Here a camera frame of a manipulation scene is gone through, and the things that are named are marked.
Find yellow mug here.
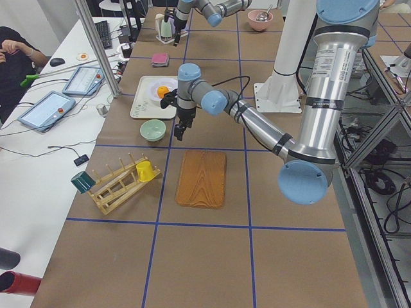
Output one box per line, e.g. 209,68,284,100
136,160,156,182

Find small metal can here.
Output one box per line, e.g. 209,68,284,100
96,104,108,117

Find black keyboard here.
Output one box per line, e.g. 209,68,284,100
94,21,112,49

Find white round plate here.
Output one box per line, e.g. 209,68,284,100
147,77,178,103

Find brown wooden tray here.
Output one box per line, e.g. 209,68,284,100
175,150,227,209

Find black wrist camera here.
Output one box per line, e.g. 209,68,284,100
164,8,175,22
160,89,177,109

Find black computer mouse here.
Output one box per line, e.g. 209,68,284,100
49,57,66,67

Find white cup rack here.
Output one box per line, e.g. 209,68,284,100
155,13,175,44

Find light green bowl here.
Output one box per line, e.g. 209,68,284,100
139,119,166,142

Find purple cup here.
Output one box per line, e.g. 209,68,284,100
169,16,175,36

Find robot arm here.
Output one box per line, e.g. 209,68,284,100
172,0,252,46
171,1,380,205

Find pink sponge cloth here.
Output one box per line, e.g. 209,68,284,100
151,53,170,67

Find red cylinder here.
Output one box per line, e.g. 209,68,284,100
1,271,42,296

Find near teach pendant tablet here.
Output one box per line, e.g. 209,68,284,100
17,91,76,132

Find cream bear tray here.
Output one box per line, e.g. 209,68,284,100
130,76,177,119

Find seated person black shirt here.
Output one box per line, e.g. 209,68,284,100
1,26,48,123

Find teach pendant tablet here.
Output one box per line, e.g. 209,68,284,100
17,91,76,132
62,66,105,96

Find pink bowl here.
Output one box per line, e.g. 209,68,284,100
247,10,274,31

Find black small device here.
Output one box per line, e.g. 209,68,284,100
73,155,89,167

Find orange fruit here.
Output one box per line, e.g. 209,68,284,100
157,86,170,99

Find wooden mug drying rack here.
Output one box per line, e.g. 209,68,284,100
87,153,161,215

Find aluminium frame post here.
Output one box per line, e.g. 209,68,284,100
73,0,121,98

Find metal scoop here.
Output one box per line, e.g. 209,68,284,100
256,4,273,22

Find green cup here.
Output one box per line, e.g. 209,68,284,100
161,19,173,40

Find dark green mug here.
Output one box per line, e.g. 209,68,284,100
71,171,96,194

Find far teach pendant tablet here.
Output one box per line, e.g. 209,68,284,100
62,66,105,96

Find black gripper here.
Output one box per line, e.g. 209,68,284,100
173,107,197,141
173,17,182,47

